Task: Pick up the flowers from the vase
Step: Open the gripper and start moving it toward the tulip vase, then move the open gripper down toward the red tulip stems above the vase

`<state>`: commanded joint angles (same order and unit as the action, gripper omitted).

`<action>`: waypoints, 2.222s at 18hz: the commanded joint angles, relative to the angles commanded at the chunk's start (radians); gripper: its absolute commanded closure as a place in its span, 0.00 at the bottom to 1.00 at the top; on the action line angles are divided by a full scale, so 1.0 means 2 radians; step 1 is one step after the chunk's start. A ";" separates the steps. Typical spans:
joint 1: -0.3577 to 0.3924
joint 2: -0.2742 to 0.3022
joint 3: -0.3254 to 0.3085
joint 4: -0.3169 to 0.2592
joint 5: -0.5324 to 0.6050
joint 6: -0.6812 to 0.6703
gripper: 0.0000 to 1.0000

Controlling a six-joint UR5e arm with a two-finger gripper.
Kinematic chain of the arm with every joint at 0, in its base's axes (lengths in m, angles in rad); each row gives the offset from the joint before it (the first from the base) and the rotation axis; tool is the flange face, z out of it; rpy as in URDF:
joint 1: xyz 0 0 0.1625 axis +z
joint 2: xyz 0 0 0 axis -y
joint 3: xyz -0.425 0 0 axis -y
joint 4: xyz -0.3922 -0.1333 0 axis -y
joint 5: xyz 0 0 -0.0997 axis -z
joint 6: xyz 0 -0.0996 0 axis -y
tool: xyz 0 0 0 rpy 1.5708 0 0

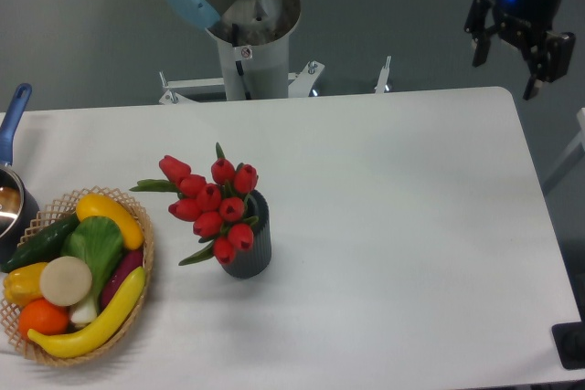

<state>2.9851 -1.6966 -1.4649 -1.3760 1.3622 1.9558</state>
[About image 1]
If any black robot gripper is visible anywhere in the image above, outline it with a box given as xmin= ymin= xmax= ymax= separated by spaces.
xmin=463 ymin=0 xmax=576 ymax=100

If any red tulip bouquet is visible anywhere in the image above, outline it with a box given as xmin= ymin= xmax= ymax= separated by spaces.
xmin=131 ymin=143 xmax=260 ymax=267

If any dark grey ribbed vase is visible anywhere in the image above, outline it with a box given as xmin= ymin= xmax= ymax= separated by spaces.
xmin=223 ymin=190 xmax=271 ymax=279

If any black device at table edge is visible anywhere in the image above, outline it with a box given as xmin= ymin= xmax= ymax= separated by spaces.
xmin=551 ymin=321 xmax=584 ymax=370

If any purple sweet potato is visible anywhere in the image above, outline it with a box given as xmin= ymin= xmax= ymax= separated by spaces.
xmin=100 ymin=249 xmax=144 ymax=311

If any yellow squash upper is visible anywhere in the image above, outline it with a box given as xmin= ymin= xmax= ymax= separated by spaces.
xmin=76 ymin=193 xmax=144 ymax=250

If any green bok choy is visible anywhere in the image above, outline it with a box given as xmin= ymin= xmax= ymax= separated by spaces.
xmin=61 ymin=216 xmax=123 ymax=328

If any woven wicker basket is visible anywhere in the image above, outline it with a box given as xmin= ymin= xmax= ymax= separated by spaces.
xmin=1 ymin=187 xmax=154 ymax=366

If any yellow banana squash lower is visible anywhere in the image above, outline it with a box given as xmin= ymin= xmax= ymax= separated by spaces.
xmin=27 ymin=267 xmax=146 ymax=359

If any beige round radish slice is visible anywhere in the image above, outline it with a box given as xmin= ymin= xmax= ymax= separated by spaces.
xmin=39 ymin=256 xmax=92 ymax=307

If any green cucumber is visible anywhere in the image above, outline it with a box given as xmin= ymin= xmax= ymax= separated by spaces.
xmin=1 ymin=215 xmax=80 ymax=273

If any yellow bell pepper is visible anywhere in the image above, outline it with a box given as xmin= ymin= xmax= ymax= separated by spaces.
xmin=3 ymin=262 xmax=48 ymax=307

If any orange fruit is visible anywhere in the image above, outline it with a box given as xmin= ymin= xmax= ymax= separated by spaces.
xmin=18 ymin=299 xmax=69 ymax=339

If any white frame at right edge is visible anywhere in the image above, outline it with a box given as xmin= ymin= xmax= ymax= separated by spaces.
xmin=541 ymin=108 xmax=584 ymax=196

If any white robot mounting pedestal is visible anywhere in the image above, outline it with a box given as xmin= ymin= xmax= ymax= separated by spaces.
xmin=159 ymin=34 xmax=325 ymax=105

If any blue handled saucepan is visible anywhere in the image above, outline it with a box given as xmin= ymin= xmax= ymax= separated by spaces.
xmin=1 ymin=83 xmax=39 ymax=263

